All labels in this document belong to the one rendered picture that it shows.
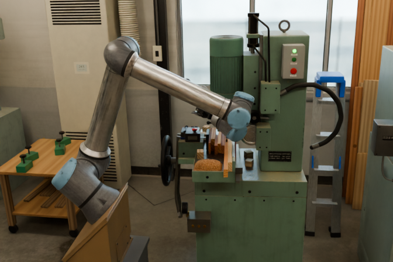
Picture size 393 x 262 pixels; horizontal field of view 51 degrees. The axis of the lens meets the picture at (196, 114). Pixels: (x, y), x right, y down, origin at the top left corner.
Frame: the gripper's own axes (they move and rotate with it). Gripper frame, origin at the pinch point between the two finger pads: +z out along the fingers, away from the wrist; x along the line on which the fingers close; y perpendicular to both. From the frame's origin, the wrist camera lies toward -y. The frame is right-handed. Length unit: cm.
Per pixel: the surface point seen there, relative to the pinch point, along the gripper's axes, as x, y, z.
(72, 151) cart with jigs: 104, 0, 116
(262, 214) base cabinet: 43, -34, -42
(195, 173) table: 30.2, 4.3, -22.9
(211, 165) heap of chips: 23.7, -1.7, -25.4
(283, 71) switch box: -29.7, -22.1, -24.6
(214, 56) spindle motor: -22.0, -3.5, 4.9
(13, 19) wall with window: 43, 30, 241
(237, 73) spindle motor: -18.2, -14.2, -4.1
